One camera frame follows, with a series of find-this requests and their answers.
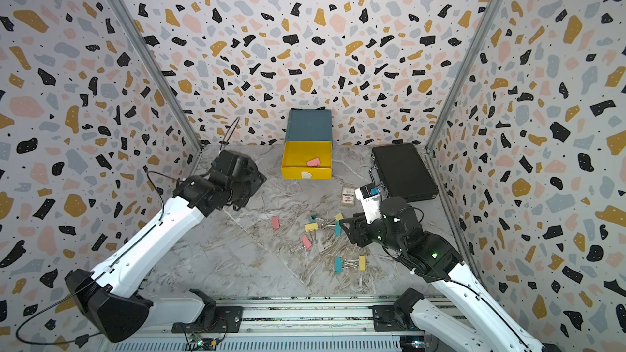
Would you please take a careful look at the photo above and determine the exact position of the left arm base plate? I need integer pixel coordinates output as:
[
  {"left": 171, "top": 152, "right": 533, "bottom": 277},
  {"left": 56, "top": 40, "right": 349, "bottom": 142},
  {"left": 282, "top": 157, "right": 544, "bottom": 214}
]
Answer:
[{"left": 171, "top": 306, "right": 244, "bottom": 335}]

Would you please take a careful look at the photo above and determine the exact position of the yellow binder clip lower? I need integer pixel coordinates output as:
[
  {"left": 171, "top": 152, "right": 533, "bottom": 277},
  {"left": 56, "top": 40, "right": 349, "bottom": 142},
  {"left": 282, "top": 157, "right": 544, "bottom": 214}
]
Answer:
[{"left": 358, "top": 255, "right": 367, "bottom": 271}]

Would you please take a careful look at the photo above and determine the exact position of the small circuit board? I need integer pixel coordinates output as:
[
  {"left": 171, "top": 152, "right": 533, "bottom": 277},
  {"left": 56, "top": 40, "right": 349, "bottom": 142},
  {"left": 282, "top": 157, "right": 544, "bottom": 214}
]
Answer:
[{"left": 190, "top": 336, "right": 219, "bottom": 351}]

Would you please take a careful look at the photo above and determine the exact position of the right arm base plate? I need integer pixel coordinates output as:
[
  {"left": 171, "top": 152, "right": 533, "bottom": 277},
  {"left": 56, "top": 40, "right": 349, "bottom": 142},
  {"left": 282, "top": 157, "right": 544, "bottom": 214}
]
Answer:
[{"left": 372, "top": 305, "right": 417, "bottom": 332}]

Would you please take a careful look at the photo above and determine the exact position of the small card packet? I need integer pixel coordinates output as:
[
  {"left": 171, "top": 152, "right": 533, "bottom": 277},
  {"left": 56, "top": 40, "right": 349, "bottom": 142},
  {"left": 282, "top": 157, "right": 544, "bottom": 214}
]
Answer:
[{"left": 341, "top": 187, "right": 355, "bottom": 206}]

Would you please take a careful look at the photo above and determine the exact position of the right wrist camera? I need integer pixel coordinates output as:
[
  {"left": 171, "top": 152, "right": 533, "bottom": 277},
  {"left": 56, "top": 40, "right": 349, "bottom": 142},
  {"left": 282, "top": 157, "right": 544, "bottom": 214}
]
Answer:
[{"left": 355, "top": 183, "right": 381, "bottom": 224}]

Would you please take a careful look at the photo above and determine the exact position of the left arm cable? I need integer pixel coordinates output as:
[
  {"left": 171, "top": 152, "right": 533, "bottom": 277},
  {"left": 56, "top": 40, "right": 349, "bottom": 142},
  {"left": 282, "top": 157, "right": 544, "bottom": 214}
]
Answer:
[{"left": 14, "top": 170, "right": 167, "bottom": 348}]

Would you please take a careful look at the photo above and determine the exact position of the pink binder clip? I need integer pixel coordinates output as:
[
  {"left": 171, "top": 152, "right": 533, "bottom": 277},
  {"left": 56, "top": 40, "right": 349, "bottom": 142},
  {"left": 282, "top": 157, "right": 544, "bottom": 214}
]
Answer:
[
  {"left": 272, "top": 217, "right": 280, "bottom": 231},
  {"left": 306, "top": 157, "right": 321, "bottom": 167},
  {"left": 301, "top": 235, "right": 312, "bottom": 250}
]

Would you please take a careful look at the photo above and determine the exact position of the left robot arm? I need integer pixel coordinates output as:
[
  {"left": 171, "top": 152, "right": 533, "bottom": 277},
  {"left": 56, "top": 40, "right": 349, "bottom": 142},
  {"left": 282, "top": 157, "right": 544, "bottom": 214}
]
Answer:
[{"left": 65, "top": 150, "right": 267, "bottom": 343}]

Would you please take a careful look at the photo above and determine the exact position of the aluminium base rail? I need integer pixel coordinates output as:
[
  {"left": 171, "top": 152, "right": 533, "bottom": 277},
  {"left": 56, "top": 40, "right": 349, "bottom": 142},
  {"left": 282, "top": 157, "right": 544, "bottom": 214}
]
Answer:
[{"left": 92, "top": 295, "right": 490, "bottom": 352}]

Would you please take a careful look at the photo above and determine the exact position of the yellow binder clip centre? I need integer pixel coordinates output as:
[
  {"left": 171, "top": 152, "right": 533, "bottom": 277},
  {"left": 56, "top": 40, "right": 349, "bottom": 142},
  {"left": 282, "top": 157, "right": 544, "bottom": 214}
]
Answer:
[{"left": 304, "top": 223, "right": 319, "bottom": 232}]

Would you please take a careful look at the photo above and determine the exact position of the teal drawer cabinet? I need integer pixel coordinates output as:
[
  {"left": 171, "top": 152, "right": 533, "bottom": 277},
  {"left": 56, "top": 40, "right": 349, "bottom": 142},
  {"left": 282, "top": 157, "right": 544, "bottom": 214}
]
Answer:
[{"left": 285, "top": 109, "right": 333, "bottom": 142}]

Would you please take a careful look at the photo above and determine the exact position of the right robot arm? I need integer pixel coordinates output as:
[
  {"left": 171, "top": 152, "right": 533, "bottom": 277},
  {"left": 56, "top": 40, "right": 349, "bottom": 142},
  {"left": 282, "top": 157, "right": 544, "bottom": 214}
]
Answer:
[{"left": 339, "top": 197, "right": 559, "bottom": 351}]

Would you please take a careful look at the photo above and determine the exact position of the yellow top drawer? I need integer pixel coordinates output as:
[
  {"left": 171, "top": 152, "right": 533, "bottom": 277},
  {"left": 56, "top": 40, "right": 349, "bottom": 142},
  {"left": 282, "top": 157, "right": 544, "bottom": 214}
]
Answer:
[{"left": 281, "top": 141, "right": 333, "bottom": 180}]

